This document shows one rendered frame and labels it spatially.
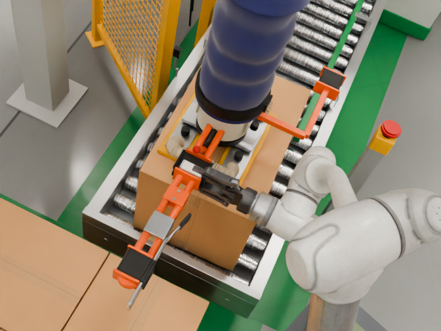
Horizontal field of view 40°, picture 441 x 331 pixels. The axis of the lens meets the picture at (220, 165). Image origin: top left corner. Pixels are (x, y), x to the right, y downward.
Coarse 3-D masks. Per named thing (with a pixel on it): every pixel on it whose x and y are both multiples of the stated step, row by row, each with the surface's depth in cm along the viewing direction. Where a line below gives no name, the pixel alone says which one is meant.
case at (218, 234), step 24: (288, 96) 214; (288, 120) 208; (264, 144) 201; (288, 144) 202; (144, 168) 188; (168, 168) 189; (264, 168) 196; (144, 192) 197; (192, 192) 186; (144, 216) 210; (192, 216) 197; (216, 216) 191; (240, 216) 185; (192, 240) 210; (216, 240) 203; (240, 240) 197; (216, 264) 218
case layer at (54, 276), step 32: (0, 224) 213; (32, 224) 215; (0, 256) 206; (32, 256) 208; (64, 256) 210; (96, 256) 212; (0, 288) 201; (32, 288) 202; (64, 288) 204; (96, 288) 206; (160, 288) 210; (0, 320) 195; (32, 320) 197; (64, 320) 199; (96, 320) 200; (128, 320) 202; (160, 320) 204; (192, 320) 206
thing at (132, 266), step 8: (128, 248) 156; (136, 248) 156; (128, 256) 154; (136, 256) 154; (144, 256) 155; (152, 256) 155; (120, 264) 152; (128, 264) 153; (136, 264) 153; (144, 264) 154; (120, 272) 151; (128, 272) 152; (136, 272) 152; (144, 272) 152; (128, 280) 152; (136, 280) 151
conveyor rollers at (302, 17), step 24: (312, 0) 308; (312, 24) 297; (336, 24) 303; (360, 24) 301; (288, 48) 283; (312, 48) 286; (288, 72) 278; (168, 120) 251; (288, 168) 246; (264, 240) 227; (240, 264) 221
